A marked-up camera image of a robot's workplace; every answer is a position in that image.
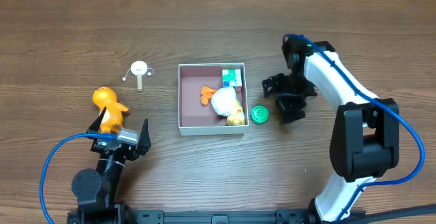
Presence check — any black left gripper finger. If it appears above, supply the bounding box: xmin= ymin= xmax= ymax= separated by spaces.
xmin=137 ymin=118 xmax=151 ymax=156
xmin=87 ymin=107 xmax=106 ymax=133

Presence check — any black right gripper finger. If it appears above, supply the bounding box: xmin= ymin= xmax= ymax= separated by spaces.
xmin=262 ymin=74 xmax=285 ymax=98
xmin=280 ymin=110 xmax=305 ymax=125

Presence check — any orange dinosaur figure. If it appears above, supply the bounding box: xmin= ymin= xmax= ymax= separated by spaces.
xmin=93 ymin=86 xmax=129 ymax=133

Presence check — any green round spinning top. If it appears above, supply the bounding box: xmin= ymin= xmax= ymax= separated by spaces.
xmin=251 ymin=106 xmax=269 ymax=125

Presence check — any multicoloured puzzle cube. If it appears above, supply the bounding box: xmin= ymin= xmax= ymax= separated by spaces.
xmin=221 ymin=69 xmax=243 ymax=93

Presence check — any white plush duck toy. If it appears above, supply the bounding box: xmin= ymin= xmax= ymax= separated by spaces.
xmin=200 ymin=86 xmax=246 ymax=126

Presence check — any white box with pink inside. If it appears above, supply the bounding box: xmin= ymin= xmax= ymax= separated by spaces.
xmin=178 ymin=63 xmax=249 ymax=136

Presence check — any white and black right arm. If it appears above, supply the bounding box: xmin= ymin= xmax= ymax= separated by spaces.
xmin=262 ymin=35 xmax=399 ymax=223

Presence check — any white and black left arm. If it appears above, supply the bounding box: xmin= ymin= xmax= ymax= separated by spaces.
xmin=72 ymin=115 xmax=151 ymax=214

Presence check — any white wooden rattle drum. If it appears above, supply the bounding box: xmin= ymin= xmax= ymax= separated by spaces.
xmin=122 ymin=61 xmax=154 ymax=92

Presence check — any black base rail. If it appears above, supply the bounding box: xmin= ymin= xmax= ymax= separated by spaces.
xmin=67 ymin=204 xmax=435 ymax=224

